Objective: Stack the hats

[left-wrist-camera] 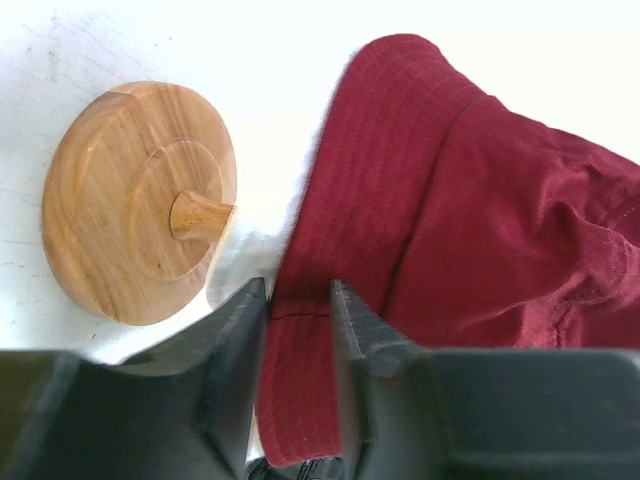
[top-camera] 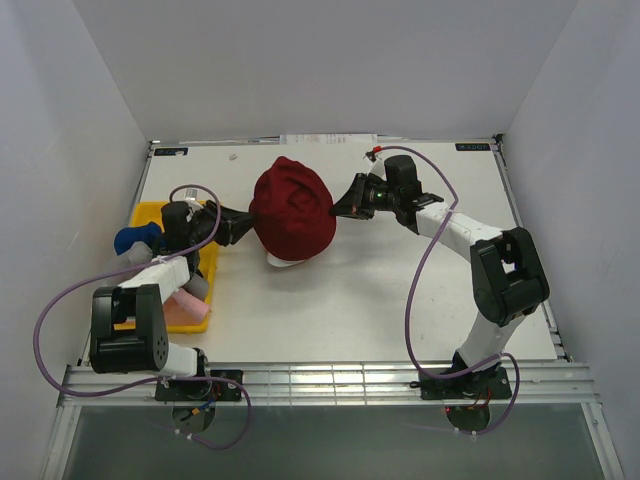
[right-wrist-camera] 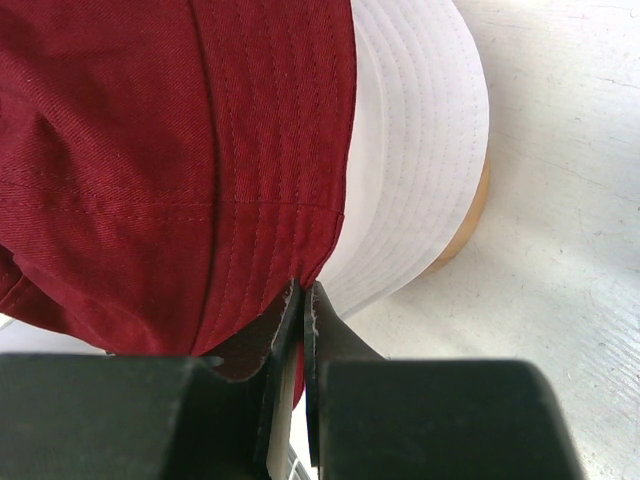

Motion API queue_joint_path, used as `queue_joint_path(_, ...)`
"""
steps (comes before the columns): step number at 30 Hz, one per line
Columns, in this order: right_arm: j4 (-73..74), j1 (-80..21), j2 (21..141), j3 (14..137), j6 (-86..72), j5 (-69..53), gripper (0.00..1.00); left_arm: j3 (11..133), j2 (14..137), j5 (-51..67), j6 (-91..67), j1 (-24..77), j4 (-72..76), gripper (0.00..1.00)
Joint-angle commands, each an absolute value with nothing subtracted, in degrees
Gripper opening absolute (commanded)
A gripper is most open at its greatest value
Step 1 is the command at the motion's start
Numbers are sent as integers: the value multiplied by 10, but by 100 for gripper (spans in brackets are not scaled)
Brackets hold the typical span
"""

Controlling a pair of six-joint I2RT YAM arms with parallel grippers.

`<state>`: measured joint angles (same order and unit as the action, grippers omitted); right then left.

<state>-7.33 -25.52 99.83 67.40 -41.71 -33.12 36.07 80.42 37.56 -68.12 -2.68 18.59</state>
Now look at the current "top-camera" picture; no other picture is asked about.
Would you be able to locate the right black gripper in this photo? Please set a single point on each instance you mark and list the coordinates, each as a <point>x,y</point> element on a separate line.
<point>352,204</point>

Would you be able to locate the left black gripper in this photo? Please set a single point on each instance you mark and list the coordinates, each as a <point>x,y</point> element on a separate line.
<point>233,224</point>

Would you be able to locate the white bucket hat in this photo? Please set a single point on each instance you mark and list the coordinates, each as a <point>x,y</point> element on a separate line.
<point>277,262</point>

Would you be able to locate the dark red bucket hat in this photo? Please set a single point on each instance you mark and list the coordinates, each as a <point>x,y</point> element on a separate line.
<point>290,209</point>

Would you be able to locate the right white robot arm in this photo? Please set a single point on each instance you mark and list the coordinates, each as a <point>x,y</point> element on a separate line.
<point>508,279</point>

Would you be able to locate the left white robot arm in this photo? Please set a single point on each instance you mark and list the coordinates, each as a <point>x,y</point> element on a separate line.
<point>128,327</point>

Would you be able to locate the blue corner label left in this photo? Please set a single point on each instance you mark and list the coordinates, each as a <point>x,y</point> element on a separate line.
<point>171,151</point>

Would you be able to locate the blue corner label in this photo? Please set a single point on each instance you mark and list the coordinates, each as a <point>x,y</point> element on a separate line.
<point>171,151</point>
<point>472,147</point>

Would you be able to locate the yellow plastic bin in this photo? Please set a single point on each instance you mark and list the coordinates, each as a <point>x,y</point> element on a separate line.
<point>162,228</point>

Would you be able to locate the white paper strip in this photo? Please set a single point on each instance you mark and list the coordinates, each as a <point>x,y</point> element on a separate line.
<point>328,139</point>

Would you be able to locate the pink hat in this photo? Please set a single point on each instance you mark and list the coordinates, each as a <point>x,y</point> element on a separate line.
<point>184,309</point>

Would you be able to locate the grey hat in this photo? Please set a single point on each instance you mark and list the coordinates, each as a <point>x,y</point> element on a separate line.
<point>169,277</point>

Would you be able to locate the blue hat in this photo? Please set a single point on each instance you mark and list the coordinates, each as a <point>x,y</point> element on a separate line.
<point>128,236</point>

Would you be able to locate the blue corner label right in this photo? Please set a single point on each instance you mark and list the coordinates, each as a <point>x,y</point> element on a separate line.
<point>472,147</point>

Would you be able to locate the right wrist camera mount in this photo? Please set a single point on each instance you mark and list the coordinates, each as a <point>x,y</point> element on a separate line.
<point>376,167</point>

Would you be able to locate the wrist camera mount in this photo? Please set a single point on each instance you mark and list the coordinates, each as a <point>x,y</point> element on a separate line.
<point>187,194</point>
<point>376,167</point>

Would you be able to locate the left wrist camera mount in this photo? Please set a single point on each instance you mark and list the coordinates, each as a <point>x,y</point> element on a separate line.
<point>187,194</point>

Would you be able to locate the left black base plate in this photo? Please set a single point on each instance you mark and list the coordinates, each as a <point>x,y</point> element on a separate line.
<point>220,385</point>

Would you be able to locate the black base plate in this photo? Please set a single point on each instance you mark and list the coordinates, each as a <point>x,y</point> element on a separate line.
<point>490,384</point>
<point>220,385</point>

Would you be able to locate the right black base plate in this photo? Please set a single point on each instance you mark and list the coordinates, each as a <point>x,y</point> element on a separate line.
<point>490,384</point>

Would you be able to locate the aluminium front rail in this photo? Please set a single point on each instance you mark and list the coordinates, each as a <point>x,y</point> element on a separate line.
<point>359,384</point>

